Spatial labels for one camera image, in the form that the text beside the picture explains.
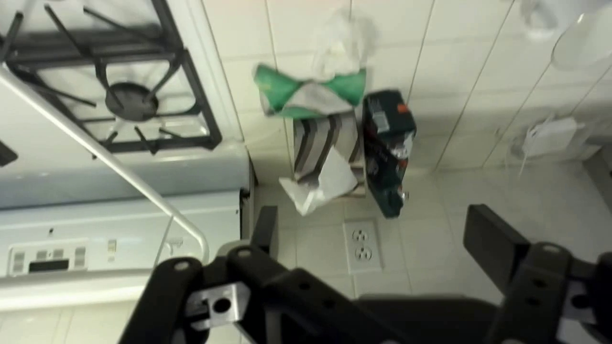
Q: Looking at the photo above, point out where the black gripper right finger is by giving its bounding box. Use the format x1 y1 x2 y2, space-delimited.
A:
463 203 612 344

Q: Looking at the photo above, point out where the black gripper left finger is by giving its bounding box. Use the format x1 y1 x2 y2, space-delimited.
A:
117 205 409 344

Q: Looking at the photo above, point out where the white gas stove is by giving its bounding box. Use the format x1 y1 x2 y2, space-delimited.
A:
0 0 256 314

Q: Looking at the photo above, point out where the black cast iron stove grate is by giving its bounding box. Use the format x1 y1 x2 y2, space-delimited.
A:
0 0 226 157

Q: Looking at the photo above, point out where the white crumpled paper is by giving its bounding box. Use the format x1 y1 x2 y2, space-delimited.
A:
277 146 360 218

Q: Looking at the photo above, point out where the striped brown white box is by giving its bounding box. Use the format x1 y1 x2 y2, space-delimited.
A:
293 113 369 199

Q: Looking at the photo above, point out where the green white packet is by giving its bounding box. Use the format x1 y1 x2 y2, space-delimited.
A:
253 62 369 121

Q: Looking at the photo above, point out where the clear plastic wrap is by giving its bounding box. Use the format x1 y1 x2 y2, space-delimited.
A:
312 8 379 83

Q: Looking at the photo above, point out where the thin white cable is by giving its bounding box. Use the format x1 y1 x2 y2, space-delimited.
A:
151 214 178 274

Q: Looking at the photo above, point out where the thick white cable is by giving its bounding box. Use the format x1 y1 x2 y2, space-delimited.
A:
0 63 211 260

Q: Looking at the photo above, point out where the white wall outlet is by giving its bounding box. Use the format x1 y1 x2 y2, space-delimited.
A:
342 218 385 276

